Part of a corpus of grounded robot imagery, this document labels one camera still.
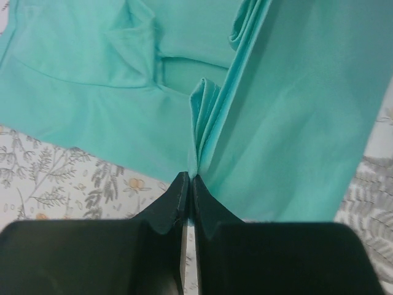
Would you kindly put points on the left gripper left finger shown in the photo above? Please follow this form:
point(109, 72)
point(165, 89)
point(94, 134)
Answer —
point(141, 255)

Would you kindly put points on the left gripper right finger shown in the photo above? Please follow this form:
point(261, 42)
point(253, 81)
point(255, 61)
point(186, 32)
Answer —
point(238, 257)

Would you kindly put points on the teal t shirt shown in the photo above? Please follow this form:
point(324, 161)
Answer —
point(270, 102)

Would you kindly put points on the floral table cloth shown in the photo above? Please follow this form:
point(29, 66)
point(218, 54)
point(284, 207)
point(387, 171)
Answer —
point(43, 181)

